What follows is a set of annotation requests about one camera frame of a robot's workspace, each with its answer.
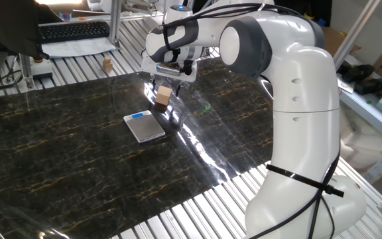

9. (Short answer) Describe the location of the long black camera cable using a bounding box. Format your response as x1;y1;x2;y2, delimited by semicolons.
162;2;343;239

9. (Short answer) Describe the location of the black plastic device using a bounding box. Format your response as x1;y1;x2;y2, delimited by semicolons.
353;78;382;96
336;60;376;84

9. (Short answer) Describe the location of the white shelf board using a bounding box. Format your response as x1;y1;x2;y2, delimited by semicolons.
336;74;382;142

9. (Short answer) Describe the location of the aluminium frame post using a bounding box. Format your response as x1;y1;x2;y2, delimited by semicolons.
332;0;382;69
19;52;35;90
108;0;123;47

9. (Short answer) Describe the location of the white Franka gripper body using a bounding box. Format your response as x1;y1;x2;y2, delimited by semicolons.
140;49;199;84

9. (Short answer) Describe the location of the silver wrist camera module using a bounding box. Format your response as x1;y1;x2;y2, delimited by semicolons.
156;63;182;78

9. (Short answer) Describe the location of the white paper sheet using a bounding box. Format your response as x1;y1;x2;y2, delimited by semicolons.
40;36;117;59

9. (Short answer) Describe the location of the light wooden block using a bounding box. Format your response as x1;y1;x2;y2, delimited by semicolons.
154;85;173;107

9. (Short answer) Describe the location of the black marble pattern mat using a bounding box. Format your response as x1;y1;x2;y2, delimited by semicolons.
0;56;275;239

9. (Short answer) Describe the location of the black cable tie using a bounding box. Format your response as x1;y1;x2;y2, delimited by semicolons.
265;163;345;199

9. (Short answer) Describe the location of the black computer keyboard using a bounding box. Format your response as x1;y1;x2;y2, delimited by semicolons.
38;21;111;44

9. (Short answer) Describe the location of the white foam packing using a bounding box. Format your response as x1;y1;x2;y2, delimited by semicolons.
339;109;382;179

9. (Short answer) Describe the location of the black computer monitor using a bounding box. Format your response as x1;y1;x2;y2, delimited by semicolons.
0;0;62;61

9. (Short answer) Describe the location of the silver digital pocket scale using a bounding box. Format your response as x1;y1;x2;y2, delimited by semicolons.
123;110;166;144

